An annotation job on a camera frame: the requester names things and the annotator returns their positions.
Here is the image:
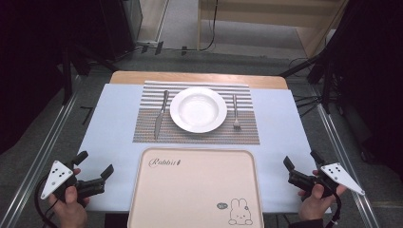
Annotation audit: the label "hand-held gripper cable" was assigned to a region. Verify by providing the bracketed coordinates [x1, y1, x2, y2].
[326, 192, 343, 228]
[33, 175, 61, 228]

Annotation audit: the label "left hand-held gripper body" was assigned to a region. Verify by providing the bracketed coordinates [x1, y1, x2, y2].
[40, 160, 106, 200]

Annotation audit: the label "black cabinet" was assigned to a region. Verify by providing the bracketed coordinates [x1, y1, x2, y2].
[99, 0, 144, 62]

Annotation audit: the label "person's right hand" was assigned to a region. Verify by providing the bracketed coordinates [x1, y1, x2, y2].
[297, 169, 349, 222]

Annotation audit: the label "white table cover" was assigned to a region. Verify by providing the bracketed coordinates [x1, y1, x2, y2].
[75, 83, 332, 214]

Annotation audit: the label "beige tray with rabbit print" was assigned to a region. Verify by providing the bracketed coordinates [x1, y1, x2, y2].
[127, 147, 265, 228]

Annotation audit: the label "striped woven placemat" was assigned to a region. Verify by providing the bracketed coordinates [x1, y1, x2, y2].
[132, 80, 260, 145]

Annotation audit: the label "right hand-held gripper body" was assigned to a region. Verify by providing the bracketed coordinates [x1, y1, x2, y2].
[287, 162, 366, 198]

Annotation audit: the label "light wooden shelf unit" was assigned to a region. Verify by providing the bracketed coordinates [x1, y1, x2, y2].
[197, 0, 350, 59]

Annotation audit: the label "left hand-held gripper cable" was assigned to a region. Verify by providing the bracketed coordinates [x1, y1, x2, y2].
[33, 175, 61, 228]

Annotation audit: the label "silver fork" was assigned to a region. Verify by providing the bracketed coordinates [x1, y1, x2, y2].
[232, 93, 242, 131]

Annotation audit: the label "black floor cables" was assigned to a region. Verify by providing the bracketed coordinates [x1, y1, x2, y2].
[293, 94, 325, 118]

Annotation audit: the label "right hand-held gripper cable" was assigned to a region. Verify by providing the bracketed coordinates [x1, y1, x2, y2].
[326, 192, 343, 228]

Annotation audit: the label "white deep plate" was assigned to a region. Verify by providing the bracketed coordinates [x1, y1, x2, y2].
[169, 86, 228, 134]

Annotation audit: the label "metal floor rail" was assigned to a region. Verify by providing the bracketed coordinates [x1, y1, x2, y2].
[0, 89, 81, 228]
[312, 85, 381, 228]

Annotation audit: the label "silver table knife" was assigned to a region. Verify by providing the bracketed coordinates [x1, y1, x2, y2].
[153, 89, 170, 141]

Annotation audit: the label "person's left hand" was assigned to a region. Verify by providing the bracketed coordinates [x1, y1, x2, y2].
[48, 167, 91, 228]

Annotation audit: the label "black hanging cable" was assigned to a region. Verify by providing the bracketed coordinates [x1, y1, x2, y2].
[199, 0, 221, 52]

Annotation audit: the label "black curtain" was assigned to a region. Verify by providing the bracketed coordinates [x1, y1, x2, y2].
[329, 0, 403, 180]
[0, 0, 107, 155]

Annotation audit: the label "black metal stand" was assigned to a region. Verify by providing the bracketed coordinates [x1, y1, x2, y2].
[279, 41, 337, 115]
[60, 44, 119, 106]

